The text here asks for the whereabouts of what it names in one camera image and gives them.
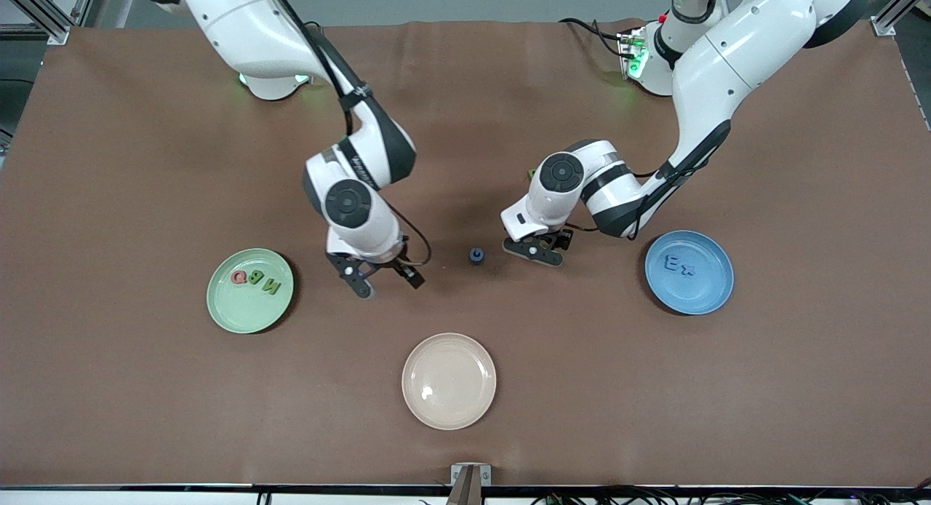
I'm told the black left arm base cable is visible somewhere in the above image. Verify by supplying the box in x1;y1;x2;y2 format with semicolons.
559;17;634;60

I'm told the silver left arm base bracket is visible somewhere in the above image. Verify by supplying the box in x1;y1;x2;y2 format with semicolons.
618;28;648;80

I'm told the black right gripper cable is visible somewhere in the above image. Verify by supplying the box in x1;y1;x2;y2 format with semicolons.
265;0;434;267

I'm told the beige plate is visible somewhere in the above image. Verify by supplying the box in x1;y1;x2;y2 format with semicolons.
401;333;498;431

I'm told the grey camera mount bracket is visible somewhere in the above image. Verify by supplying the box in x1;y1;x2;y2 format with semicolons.
450;463;492;505

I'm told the blue plate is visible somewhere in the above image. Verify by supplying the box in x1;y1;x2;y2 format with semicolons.
644;230;735;316

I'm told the brown table mat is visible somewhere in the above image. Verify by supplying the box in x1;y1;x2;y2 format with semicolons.
0;19;931;489

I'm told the green plate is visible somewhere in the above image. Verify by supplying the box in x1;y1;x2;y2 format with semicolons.
207;248;295;335

